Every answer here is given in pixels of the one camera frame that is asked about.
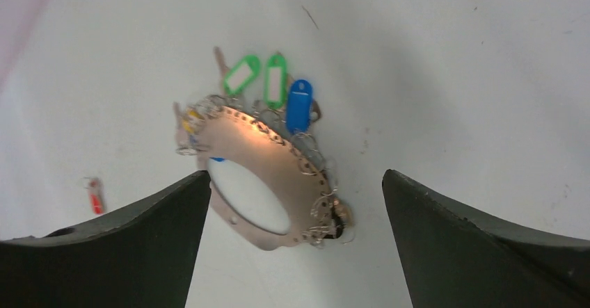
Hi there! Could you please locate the red tagged key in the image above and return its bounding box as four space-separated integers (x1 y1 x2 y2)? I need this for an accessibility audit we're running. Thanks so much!
83 177 106 215

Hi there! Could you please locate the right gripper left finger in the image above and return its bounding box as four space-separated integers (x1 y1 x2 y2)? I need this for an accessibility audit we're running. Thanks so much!
1 171 211 307

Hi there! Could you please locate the green key tag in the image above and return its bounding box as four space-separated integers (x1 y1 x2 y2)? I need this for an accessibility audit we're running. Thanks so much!
263 52 287 110
223 55 261 96

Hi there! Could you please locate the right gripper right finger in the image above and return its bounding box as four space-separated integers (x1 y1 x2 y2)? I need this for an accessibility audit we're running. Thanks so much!
382 170 589 307

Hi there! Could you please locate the large metal keyring plate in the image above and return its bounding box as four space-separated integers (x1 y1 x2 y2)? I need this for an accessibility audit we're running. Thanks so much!
173 95 355 251

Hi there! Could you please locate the yellow key tag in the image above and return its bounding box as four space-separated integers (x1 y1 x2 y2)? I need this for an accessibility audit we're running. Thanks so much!
181 107 205 134

